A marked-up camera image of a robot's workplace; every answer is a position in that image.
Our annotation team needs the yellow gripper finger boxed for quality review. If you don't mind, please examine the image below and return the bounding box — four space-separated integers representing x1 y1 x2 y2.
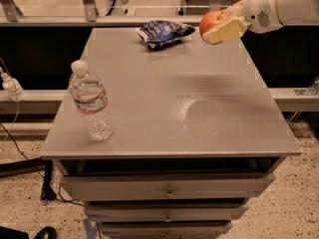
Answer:
224 0 248 19
201 16 249 45

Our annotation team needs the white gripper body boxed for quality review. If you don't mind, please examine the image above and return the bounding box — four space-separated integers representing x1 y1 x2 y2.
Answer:
242 0 283 34

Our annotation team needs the red apple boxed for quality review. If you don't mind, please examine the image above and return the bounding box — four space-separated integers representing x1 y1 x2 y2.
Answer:
199 10 228 45

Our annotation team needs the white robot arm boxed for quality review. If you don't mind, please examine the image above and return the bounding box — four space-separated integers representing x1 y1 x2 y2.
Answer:
199 0 319 45

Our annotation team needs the blue chip bag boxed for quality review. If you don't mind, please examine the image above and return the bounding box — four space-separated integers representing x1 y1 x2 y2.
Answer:
136 20 195 49

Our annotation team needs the grey drawer cabinet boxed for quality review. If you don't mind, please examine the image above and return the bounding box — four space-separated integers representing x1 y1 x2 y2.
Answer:
39 26 303 239

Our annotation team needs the top grey drawer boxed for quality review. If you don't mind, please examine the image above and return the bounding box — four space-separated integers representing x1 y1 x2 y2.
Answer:
62 173 275 201

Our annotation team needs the grey drawer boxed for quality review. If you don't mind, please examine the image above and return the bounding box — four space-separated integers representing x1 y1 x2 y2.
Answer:
86 203 247 222
100 221 232 237
62 173 275 201

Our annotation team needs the clear plastic water bottle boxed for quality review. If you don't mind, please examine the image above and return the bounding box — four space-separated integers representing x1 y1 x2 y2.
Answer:
69 60 114 141

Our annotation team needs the middle grey drawer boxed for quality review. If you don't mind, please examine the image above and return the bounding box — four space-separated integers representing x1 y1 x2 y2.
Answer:
86 203 247 222

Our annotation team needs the bottom grey drawer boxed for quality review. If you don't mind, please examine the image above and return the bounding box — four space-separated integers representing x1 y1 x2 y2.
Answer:
100 221 232 237

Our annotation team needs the black metal stand leg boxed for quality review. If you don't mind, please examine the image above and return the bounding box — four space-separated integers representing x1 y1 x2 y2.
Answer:
0 158 57 201

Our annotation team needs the black object bottom left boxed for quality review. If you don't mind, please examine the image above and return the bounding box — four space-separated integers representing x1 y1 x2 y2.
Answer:
0 226 58 239

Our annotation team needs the metal railing frame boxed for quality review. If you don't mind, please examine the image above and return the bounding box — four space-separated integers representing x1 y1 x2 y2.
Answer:
0 0 319 27

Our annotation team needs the black cable on floor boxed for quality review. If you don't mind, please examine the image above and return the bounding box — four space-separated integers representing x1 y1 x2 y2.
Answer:
0 122 84 207

